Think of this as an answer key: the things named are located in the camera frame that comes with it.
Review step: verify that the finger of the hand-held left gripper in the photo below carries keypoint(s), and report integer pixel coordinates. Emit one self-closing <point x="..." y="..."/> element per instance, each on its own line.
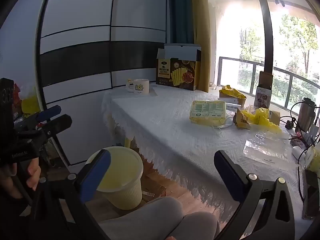
<point x="60" y="125"/>
<point x="51" y="110"/>

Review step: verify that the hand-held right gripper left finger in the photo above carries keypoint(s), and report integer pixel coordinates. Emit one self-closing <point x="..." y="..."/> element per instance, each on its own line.
<point x="96" y="177"/>

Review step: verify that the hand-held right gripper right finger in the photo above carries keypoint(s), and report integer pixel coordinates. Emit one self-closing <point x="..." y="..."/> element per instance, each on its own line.
<point x="226" y="172"/>

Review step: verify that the pale yellow trash bin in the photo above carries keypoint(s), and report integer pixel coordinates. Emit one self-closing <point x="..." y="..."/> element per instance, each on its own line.
<point x="125" y="195"/>

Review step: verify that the person's left hand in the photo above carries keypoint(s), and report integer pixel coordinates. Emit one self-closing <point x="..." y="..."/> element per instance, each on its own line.
<point x="15" y="180"/>

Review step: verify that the yellow crinkled packet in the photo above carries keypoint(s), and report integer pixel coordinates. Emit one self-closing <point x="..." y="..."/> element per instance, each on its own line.
<point x="31" y="102"/>

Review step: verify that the red crinkled packet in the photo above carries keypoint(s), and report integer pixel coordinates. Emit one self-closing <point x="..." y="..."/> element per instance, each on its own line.
<point x="17" y="95"/>

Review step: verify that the yellow table leg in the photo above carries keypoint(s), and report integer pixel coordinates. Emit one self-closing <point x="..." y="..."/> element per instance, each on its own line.
<point x="128" y="142"/>

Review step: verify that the brown paper snack bag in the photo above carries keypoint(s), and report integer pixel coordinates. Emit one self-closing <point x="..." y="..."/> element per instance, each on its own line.
<point x="241" y="121"/>

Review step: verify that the brown cardboard piece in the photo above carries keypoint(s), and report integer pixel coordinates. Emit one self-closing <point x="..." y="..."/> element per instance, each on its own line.
<point x="155" y="187"/>

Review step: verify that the flat yellow food packet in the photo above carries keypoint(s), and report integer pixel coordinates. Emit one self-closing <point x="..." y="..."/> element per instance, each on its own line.
<point x="207" y="112"/>

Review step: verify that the crumpled yellow plastic bag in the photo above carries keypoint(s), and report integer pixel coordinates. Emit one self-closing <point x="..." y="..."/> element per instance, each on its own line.
<point x="262" y="117"/>

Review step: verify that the white lace tablecloth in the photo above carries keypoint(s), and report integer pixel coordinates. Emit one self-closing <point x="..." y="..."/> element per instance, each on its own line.
<point x="175" y="130"/>

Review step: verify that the person's grey trouser legs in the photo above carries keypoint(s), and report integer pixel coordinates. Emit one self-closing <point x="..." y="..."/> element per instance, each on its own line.
<point x="150" y="220"/>

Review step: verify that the small white box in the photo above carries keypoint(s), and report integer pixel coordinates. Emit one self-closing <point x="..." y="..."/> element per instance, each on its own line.
<point x="231" y="101"/>

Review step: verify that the kraft paper bowl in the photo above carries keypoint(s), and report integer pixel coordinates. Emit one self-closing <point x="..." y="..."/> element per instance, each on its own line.
<point x="241" y="102"/>

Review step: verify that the white rounded device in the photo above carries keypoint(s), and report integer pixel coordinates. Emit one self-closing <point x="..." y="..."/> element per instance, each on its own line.
<point x="298" y="152"/>

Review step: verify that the white box with food picture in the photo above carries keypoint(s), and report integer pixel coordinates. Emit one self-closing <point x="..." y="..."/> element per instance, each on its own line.
<point x="262" y="98"/>

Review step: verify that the cream cartoon mug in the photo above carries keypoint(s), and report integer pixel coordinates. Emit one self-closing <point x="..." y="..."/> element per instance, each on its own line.
<point x="141" y="86"/>

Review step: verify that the steel thermos flask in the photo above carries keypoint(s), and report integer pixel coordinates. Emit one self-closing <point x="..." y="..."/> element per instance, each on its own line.
<point x="305" y="116"/>

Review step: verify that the black balcony railing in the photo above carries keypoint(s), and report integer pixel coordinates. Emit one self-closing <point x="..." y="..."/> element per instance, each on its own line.
<point x="252" y="77"/>

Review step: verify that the white and black wardrobe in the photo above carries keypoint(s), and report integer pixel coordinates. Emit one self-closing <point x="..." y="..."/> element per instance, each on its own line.
<point x="87" y="10"/>

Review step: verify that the brown cracker box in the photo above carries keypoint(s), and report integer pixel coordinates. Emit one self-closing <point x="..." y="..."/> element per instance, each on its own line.
<point x="178" y="75"/>

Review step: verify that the yellow curtain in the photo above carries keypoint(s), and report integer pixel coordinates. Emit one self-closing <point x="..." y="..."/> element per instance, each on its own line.
<point x="201" y="30"/>

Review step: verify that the teal curtain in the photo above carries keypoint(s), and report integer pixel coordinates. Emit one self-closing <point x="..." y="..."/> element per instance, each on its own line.
<point x="180" y="10"/>

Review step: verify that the black track light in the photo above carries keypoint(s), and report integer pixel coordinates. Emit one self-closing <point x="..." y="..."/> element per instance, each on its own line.
<point x="280" y="2"/>

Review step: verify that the black window frame post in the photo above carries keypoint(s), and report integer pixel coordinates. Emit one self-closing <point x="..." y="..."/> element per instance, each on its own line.
<point x="265" y="25"/>

